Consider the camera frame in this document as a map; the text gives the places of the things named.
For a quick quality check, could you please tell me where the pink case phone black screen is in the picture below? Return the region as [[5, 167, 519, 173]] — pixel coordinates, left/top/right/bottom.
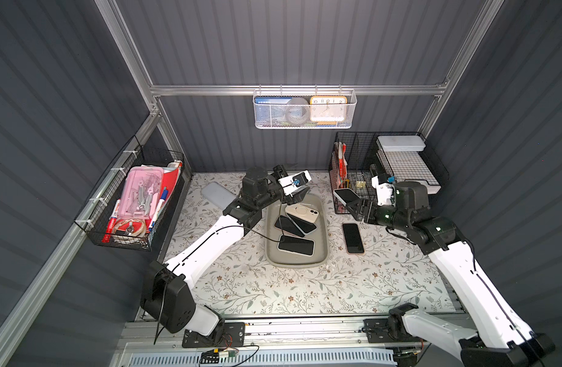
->
[[342, 223, 365, 255]]

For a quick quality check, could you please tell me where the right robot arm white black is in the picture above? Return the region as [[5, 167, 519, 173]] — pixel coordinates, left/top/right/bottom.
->
[[334, 181, 556, 366]]

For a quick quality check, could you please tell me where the grey storage tray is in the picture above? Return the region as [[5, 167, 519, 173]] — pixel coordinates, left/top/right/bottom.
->
[[265, 194, 329, 269]]

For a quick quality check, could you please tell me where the red tape dispenser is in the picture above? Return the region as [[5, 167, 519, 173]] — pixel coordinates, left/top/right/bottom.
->
[[112, 219, 147, 237]]

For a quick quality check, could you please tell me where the blue box in basket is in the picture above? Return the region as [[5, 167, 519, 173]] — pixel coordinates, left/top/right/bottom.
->
[[253, 96, 292, 126]]

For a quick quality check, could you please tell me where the red folder in side basket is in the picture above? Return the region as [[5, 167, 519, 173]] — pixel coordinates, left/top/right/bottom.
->
[[156, 160, 183, 216]]

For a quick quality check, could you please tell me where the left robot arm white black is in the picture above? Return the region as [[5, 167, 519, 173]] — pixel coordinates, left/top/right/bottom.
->
[[140, 165, 312, 340]]

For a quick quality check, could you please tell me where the white wire hanging basket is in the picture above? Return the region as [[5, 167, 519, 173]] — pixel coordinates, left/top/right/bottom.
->
[[252, 88, 358, 130]]

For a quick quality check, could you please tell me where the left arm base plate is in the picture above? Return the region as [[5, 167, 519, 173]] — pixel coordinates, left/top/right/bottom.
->
[[182, 322, 246, 349]]

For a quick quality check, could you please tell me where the black wire desk organizer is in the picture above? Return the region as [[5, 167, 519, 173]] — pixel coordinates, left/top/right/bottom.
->
[[328, 131, 449, 201]]

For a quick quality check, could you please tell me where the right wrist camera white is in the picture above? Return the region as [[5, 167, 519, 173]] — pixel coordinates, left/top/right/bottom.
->
[[371, 176, 394, 206]]

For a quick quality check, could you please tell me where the yellow white clock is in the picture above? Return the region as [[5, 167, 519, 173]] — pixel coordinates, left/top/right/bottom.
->
[[310, 96, 348, 123]]

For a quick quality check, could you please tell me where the beige case phone with ring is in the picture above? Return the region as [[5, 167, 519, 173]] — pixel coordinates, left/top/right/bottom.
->
[[285, 203, 319, 223]]

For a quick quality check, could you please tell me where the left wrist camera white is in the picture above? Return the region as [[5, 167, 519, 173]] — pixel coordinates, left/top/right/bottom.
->
[[279, 171, 312, 196]]

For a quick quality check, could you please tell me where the black wire side basket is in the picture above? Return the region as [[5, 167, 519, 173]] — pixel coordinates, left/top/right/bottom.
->
[[75, 139, 185, 251]]

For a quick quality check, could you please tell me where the light blue case phone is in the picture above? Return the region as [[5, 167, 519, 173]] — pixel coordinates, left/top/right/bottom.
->
[[333, 188, 360, 207]]

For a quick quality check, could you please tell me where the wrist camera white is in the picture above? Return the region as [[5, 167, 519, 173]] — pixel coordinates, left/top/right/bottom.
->
[[371, 176, 394, 206], [279, 171, 312, 196]]

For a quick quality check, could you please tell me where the grey storage box lid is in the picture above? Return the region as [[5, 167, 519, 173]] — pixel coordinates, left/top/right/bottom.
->
[[201, 182, 237, 210]]

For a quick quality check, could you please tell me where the cream case phone black screen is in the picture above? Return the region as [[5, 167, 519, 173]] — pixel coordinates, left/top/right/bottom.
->
[[278, 235, 314, 256]]

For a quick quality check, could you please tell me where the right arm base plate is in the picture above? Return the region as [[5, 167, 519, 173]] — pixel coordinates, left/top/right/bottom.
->
[[361, 318, 421, 343]]

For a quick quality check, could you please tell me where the grey tape roll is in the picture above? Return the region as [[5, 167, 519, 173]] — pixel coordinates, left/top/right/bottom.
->
[[285, 97, 310, 125]]

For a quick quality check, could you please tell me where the pink case phone face up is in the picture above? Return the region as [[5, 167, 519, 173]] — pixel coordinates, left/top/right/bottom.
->
[[275, 215, 305, 238]]

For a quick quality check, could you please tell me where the pink plastic pencil case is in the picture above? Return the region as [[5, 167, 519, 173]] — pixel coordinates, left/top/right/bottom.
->
[[117, 166, 163, 226]]

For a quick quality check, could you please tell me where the white grid paper tray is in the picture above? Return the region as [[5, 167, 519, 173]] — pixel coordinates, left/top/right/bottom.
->
[[377, 135, 441, 195]]

